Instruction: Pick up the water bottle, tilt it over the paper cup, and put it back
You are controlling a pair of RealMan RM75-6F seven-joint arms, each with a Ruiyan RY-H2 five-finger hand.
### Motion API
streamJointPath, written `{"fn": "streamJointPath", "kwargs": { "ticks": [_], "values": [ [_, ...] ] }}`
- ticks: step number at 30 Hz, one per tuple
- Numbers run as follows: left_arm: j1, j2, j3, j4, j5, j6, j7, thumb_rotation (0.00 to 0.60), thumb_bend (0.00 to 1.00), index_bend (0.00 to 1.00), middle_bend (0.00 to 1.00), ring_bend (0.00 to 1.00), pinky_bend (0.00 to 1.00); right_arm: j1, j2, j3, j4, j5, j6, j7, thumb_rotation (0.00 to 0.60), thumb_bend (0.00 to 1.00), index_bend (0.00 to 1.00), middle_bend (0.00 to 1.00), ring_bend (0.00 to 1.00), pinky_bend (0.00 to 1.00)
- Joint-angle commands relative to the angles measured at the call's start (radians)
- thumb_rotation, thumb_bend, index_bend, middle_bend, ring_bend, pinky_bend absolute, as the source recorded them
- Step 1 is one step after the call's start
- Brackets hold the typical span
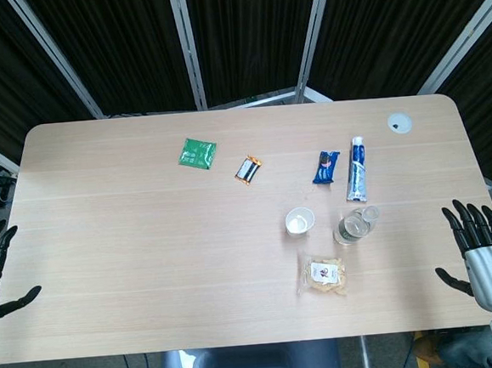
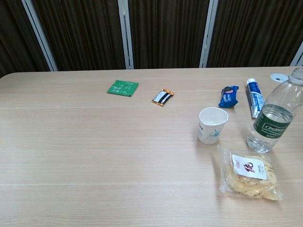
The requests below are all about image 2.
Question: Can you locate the transparent plastic water bottle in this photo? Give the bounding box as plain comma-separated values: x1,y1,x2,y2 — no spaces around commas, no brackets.
246,67,303,153

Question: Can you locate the white paper cup blue flower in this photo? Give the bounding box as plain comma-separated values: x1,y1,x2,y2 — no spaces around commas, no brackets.
197,107,229,145

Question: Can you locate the white bottle cap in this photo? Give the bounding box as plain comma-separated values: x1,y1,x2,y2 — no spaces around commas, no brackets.
270,73,290,83

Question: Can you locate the orange black snack bar wrapper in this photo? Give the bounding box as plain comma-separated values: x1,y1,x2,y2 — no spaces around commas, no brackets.
151,88,175,107

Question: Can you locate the green sachet packet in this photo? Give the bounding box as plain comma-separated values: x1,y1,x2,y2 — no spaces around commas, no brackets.
107,79,140,97

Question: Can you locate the blue cookie packet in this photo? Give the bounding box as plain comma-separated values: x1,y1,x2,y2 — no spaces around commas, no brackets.
218,85,240,109

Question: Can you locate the blue white toothpaste tube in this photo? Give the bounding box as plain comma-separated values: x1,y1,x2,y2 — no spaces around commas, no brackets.
245,78,266,119

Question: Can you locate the clear bag of yellow chips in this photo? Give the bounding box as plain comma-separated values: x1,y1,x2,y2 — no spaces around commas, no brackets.
216,144,284,201

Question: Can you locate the white partition post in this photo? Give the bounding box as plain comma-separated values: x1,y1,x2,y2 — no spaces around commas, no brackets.
117,0,134,70
290,41,303,67
20,0,59,72
199,0,219,69

